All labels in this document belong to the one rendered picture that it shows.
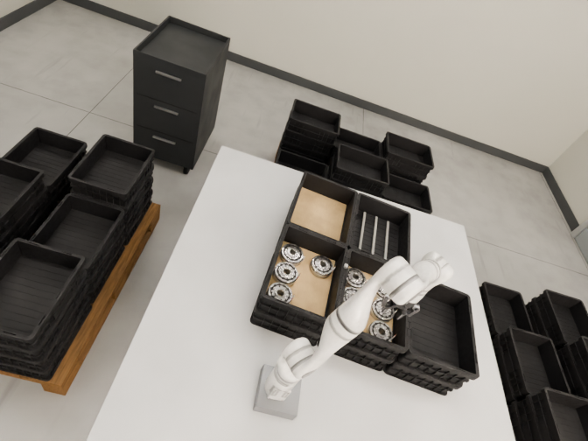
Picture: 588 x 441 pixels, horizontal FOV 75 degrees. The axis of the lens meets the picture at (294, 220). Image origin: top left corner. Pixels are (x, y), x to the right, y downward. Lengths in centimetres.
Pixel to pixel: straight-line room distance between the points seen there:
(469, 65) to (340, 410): 390
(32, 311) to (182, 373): 71
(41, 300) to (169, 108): 145
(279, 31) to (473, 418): 387
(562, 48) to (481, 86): 76
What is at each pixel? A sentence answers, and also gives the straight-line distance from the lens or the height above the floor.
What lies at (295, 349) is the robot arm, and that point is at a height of 108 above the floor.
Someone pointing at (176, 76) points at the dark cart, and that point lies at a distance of 265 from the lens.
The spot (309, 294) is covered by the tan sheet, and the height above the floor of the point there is 83.
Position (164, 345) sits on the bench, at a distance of 159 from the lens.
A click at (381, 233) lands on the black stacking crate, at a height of 83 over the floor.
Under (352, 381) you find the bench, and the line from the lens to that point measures 171.
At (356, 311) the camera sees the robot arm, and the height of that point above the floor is 132.
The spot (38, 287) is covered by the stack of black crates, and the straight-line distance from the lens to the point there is 199.
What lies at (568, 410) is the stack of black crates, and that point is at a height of 49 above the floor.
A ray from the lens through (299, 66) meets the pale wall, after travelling 466.
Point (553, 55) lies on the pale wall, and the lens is 499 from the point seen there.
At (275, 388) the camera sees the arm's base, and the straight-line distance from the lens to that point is 142.
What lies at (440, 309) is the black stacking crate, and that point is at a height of 83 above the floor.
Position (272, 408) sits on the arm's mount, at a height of 76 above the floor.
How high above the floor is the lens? 216
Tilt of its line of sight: 45 degrees down
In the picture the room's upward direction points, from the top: 25 degrees clockwise
